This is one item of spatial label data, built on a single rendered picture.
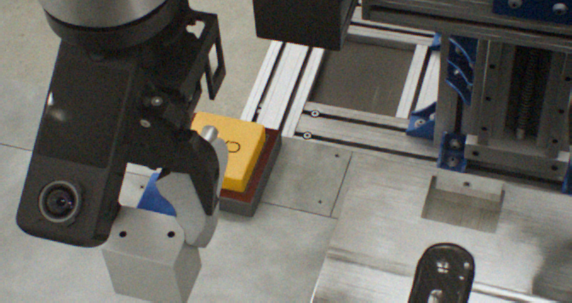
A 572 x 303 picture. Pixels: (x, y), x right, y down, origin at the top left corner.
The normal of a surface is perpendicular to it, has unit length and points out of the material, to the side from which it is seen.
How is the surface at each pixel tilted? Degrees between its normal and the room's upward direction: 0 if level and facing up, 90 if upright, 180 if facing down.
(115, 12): 90
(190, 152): 90
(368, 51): 0
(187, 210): 90
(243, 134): 0
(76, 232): 31
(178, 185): 90
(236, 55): 0
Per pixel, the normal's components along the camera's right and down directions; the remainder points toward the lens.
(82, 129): -0.17, -0.14
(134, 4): 0.45, 0.68
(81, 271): -0.06, -0.62
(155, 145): -0.30, 0.75
